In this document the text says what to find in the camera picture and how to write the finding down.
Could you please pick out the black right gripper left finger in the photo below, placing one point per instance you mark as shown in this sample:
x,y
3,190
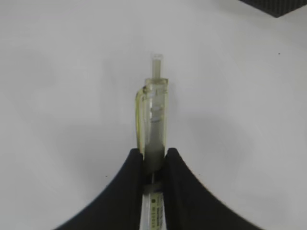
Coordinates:
x,y
119,206

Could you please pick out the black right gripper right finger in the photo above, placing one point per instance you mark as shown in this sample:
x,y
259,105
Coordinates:
x,y
191,206

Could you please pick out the black mesh pen holder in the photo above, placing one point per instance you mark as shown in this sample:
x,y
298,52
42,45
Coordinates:
x,y
276,8

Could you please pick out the green cream pen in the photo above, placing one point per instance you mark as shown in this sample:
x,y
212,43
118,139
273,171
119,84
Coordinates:
x,y
151,108

